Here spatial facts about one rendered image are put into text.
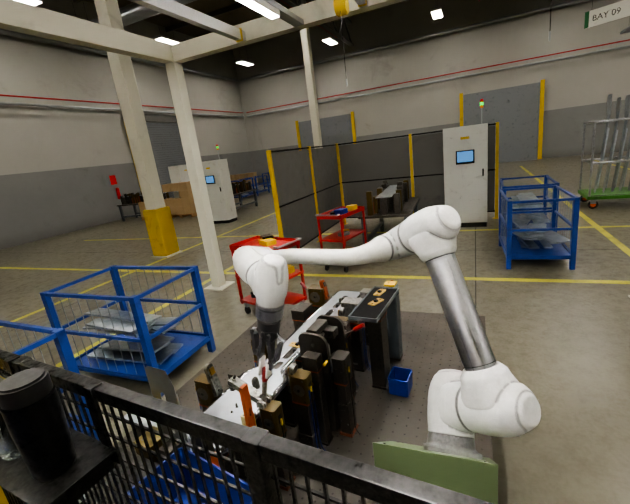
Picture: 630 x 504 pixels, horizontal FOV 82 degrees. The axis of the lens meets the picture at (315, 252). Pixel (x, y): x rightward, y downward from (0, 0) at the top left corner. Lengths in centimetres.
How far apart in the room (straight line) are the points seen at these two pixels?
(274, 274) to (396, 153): 793
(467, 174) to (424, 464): 700
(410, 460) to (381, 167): 803
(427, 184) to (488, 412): 779
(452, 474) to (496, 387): 30
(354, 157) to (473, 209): 302
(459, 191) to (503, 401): 693
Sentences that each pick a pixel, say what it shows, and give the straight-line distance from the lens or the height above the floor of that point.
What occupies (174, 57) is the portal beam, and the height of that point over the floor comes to 333.
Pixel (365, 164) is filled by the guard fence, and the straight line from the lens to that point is 906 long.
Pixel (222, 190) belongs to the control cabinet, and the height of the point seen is 106.
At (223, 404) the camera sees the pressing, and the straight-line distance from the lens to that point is 158.
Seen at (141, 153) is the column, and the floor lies 229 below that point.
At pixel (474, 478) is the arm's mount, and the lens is 135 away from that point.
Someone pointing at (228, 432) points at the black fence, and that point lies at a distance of 57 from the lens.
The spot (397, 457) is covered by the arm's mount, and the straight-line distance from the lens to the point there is 135.
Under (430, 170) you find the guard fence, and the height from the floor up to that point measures 115.
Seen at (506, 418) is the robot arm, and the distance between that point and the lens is 127.
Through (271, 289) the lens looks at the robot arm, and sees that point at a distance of 110.
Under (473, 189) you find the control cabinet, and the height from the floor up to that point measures 77.
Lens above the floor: 191
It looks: 15 degrees down
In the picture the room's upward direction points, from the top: 7 degrees counter-clockwise
